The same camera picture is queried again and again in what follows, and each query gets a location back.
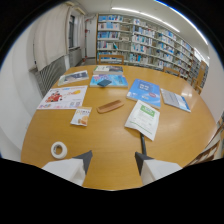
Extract white roll of tape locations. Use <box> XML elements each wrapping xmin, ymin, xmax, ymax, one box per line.
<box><xmin>50</xmin><ymin>141</ymin><xmax>68</xmax><ymax>160</ymax></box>

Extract black pen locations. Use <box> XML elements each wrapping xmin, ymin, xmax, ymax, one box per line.
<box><xmin>139</xmin><ymin>132</ymin><xmax>148</xmax><ymax>156</ymax></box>

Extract white and green booklet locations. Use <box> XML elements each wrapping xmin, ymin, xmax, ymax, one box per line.
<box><xmin>124</xmin><ymin>99</ymin><xmax>161</xmax><ymax>142</ymax></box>

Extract small orange snack packet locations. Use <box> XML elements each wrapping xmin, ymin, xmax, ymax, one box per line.
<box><xmin>70</xmin><ymin>106</ymin><xmax>93</xmax><ymax>127</ymax></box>

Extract white and red flyer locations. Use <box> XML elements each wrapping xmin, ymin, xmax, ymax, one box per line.
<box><xmin>36</xmin><ymin>85</ymin><xmax>89</xmax><ymax>111</ymax></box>

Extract grey and blue magazine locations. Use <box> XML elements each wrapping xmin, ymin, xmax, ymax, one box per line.
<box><xmin>160</xmin><ymin>87</ymin><xmax>192</xmax><ymax>113</ymax></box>

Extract brown wooden comb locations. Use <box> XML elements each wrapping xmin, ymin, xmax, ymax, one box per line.
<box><xmin>96</xmin><ymin>99</ymin><xmax>125</xmax><ymax>115</ymax></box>

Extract wooden chair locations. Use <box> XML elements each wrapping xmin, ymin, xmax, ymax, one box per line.
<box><xmin>162</xmin><ymin>66</ymin><xmax>181</xmax><ymax>78</ymax></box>
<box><xmin>194</xmin><ymin>84</ymin><xmax>204</xmax><ymax>96</ymax></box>
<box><xmin>97</xmin><ymin>53</ymin><xmax>125</xmax><ymax>66</ymax></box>

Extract grey cover magazine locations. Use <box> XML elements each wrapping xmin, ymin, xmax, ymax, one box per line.
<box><xmin>57</xmin><ymin>69</ymin><xmax>90</xmax><ymax>87</ymax></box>

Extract small dark blue pouch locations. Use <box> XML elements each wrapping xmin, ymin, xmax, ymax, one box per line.
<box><xmin>96</xmin><ymin>78</ymin><xmax>113</xmax><ymax>88</ymax></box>

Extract grey radiator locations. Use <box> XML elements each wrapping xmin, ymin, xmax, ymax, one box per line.
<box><xmin>34</xmin><ymin>55</ymin><xmax>68</xmax><ymax>98</ymax></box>

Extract light blue picture book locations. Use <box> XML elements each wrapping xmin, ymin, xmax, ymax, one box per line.
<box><xmin>89</xmin><ymin>73</ymin><xmax>129</xmax><ymax>89</ymax></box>

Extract dark green and white book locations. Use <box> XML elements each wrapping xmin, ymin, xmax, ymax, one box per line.
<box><xmin>92</xmin><ymin>65</ymin><xmax>124</xmax><ymax>75</ymax></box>

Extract long library bookshelf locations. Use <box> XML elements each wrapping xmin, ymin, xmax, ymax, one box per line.
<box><xmin>96</xmin><ymin>13</ymin><xmax>210</xmax><ymax>88</ymax></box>

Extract white curtain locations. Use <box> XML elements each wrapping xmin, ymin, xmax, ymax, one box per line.
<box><xmin>33</xmin><ymin>2</ymin><xmax>72</xmax><ymax>72</ymax></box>

